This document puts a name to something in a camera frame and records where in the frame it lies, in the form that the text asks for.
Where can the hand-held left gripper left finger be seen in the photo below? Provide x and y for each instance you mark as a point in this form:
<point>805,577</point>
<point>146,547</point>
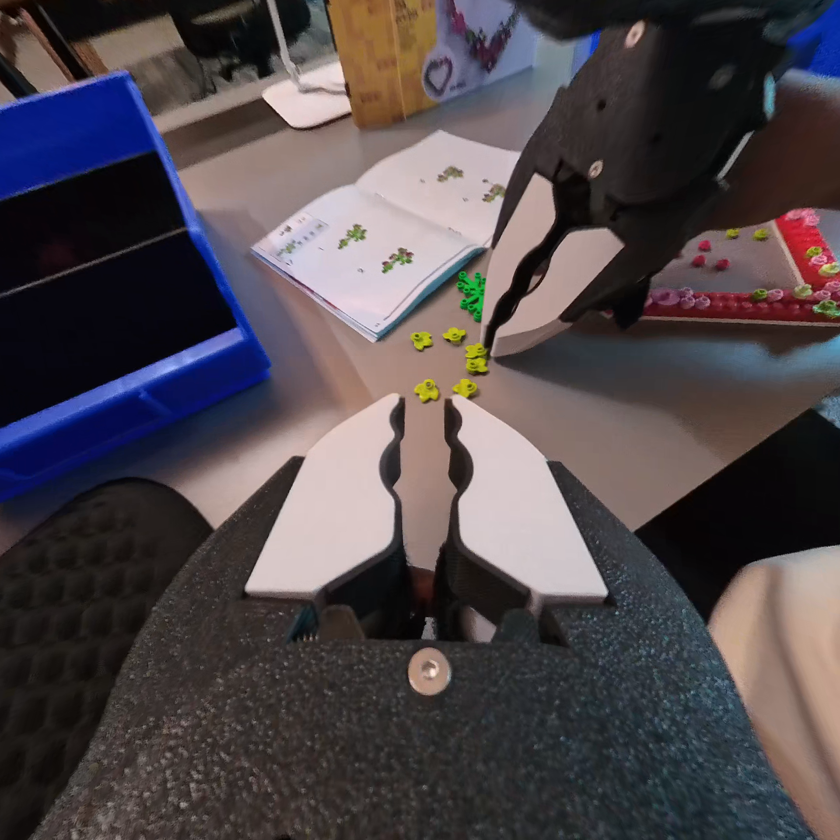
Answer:
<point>334,512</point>

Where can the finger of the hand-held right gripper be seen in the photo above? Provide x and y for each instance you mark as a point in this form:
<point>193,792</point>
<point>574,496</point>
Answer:
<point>571,275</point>
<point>515,249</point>

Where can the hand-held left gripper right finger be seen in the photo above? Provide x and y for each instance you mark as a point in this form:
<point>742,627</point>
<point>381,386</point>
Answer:
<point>525,525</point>

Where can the lime flower bricks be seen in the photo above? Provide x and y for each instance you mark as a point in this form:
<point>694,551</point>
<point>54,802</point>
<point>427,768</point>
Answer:
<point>426,390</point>

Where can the person's right forearm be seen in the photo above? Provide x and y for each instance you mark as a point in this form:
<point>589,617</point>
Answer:
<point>800,151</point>

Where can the grey desk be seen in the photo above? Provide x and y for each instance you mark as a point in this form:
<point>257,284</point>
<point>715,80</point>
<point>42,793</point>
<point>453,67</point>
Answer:
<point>590,407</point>

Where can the green plant stem brick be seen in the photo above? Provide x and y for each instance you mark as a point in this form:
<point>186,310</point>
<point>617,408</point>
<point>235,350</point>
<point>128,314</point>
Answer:
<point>474,307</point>
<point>469,285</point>

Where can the open instruction booklet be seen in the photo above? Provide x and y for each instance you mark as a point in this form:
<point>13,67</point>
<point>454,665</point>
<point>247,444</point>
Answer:
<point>367,275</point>

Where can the small blue plastic bin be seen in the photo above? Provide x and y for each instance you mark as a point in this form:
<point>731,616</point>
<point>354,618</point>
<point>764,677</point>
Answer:
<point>817,33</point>

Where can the yellow brick toy box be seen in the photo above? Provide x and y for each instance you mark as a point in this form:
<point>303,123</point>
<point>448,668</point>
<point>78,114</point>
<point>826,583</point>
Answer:
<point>380,65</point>

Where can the large blue plastic bin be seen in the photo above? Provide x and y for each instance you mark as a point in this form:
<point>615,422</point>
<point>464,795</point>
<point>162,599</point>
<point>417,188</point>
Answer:
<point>131,407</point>

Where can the black mesh office chair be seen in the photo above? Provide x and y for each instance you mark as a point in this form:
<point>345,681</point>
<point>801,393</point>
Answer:
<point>65,623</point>

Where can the cream embroidered shirt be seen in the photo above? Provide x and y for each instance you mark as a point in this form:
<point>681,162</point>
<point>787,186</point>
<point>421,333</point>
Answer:
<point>787,656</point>

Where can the black background office chair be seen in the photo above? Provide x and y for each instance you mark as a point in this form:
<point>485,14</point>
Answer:
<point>229,33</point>

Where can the red heart brick frame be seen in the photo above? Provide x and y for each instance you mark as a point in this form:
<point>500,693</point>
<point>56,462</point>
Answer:
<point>722,305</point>

